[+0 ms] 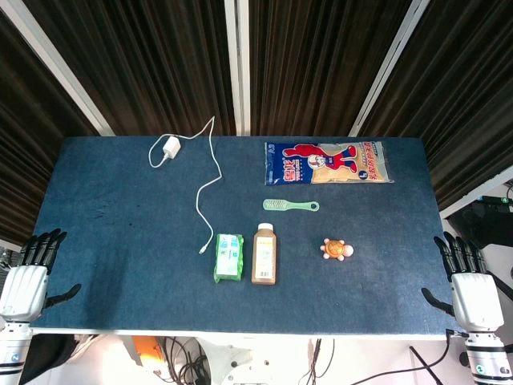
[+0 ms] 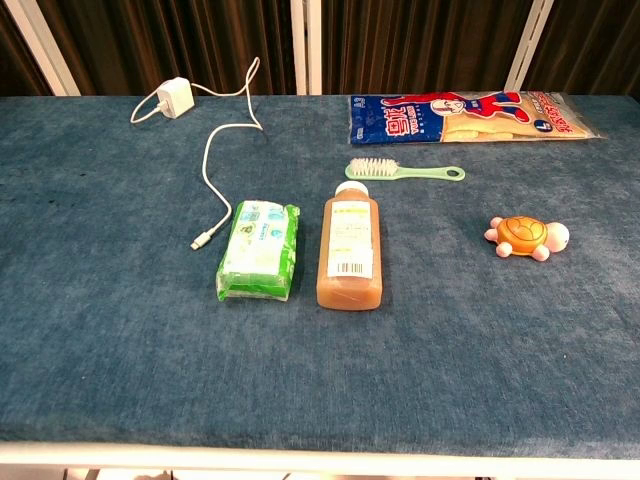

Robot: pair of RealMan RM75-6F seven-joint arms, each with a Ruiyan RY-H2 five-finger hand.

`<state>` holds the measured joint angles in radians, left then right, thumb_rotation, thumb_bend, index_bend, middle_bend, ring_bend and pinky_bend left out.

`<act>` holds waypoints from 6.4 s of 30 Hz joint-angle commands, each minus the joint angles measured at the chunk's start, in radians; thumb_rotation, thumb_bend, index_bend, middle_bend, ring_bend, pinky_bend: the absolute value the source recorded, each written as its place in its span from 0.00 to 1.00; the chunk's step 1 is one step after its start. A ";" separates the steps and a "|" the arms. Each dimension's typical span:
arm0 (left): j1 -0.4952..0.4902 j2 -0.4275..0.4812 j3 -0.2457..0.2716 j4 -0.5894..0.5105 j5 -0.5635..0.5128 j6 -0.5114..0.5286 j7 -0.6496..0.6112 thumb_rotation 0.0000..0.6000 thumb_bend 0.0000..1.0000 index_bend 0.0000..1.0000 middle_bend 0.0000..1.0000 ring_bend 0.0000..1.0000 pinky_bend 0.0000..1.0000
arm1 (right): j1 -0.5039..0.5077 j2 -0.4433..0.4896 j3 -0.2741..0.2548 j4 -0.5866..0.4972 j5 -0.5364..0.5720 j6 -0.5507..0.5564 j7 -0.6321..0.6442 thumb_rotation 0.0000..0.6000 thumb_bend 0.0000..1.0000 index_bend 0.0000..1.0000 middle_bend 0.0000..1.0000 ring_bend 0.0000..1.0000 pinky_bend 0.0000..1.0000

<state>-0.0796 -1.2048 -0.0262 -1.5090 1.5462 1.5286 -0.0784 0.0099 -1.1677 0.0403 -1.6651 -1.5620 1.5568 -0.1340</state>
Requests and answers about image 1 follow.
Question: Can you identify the black electronics with green lights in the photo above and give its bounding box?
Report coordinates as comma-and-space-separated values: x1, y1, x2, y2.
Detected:
476, 193, 513, 213

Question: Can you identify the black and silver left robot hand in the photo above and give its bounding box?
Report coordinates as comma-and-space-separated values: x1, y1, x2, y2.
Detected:
0, 228, 83, 324

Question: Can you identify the black cable on floor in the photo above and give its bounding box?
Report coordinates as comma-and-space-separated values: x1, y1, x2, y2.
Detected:
348, 332, 453, 385

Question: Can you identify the green wet wipes pack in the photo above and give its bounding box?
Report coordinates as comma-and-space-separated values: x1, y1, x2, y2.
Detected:
212, 233, 245, 285

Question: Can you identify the blue felt table cover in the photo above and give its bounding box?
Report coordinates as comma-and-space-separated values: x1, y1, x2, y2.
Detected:
30, 135, 468, 336

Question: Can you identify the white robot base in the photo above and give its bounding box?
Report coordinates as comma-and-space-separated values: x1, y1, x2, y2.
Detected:
198, 335, 316, 385

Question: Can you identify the snack bag with cartoon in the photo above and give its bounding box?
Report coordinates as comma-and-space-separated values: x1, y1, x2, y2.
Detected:
264, 140, 395, 186

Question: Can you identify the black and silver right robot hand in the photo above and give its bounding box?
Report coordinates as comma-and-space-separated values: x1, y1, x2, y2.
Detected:
421, 231, 506, 333

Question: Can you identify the black pleated curtain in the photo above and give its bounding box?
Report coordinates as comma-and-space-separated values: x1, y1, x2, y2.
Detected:
356, 0, 513, 212
0, 11, 101, 246
22, 0, 237, 137
248, 0, 418, 137

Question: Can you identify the white frame post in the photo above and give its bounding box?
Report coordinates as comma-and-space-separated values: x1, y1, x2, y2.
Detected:
438, 163, 513, 221
347, 0, 433, 138
0, 0, 116, 137
223, 0, 252, 136

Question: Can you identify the white charging cable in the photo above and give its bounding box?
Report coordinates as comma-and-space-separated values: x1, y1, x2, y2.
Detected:
148, 115, 224, 256

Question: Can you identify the white charger adapter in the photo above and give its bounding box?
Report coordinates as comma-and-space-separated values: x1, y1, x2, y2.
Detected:
161, 136, 182, 160

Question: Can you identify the orange box under table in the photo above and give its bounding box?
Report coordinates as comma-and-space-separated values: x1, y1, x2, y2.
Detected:
131, 335, 166, 368

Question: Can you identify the small orange turtle toy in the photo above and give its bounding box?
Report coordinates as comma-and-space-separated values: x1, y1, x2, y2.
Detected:
319, 237, 355, 262

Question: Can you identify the light green plastic brush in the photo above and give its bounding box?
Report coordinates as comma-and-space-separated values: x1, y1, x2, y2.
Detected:
262, 198, 321, 213

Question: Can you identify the brown juice bottle white cap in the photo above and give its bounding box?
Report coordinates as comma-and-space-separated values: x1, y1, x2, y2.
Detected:
251, 222, 277, 286

